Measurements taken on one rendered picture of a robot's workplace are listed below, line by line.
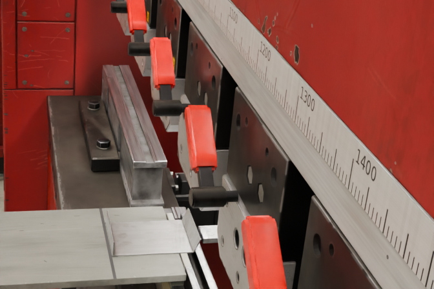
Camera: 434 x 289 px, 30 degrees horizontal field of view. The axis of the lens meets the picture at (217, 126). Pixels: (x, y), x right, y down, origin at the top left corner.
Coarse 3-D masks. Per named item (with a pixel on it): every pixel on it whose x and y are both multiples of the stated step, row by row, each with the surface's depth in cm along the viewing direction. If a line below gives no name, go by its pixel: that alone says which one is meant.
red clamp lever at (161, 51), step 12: (156, 48) 89; (168, 48) 90; (156, 60) 89; (168, 60) 89; (156, 72) 88; (168, 72) 88; (156, 84) 88; (168, 84) 88; (168, 96) 87; (156, 108) 86; (168, 108) 86; (180, 108) 87
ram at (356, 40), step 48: (192, 0) 88; (240, 0) 70; (288, 0) 58; (336, 0) 49; (384, 0) 43; (432, 0) 38; (288, 48) 58; (336, 48) 49; (384, 48) 43; (432, 48) 38; (336, 96) 50; (384, 96) 43; (432, 96) 38; (288, 144) 58; (384, 144) 43; (432, 144) 38; (336, 192) 50; (432, 192) 38; (384, 240) 43; (384, 288) 43
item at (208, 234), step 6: (198, 228) 114; (204, 228) 114; (210, 228) 114; (216, 228) 114; (204, 234) 112; (210, 234) 112; (216, 234) 113; (204, 240) 111; (210, 240) 112; (216, 240) 112
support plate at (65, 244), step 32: (0, 224) 111; (32, 224) 112; (64, 224) 112; (96, 224) 113; (0, 256) 104; (32, 256) 104; (64, 256) 105; (96, 256) 106; (128, 256) 106; (160, 256) 107; (0, 288) 98; (32, 288) 99
